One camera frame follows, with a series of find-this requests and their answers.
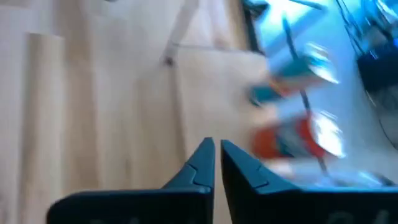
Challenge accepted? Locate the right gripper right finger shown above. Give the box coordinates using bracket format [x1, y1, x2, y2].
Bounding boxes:
[220, 139, 398, 224]

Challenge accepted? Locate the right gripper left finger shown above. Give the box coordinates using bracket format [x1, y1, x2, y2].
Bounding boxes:
[46, 137, 216, 224]

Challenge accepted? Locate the red Fanta strawberry can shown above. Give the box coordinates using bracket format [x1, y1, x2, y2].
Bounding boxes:
[251, 110, 346, 160]

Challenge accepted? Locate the blue silver Red Bull can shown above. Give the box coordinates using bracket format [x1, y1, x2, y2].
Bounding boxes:
[248, 46, 340, 108]

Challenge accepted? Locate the black aluminium table frame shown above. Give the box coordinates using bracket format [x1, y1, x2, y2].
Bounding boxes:
[241, 0, 266, 56]

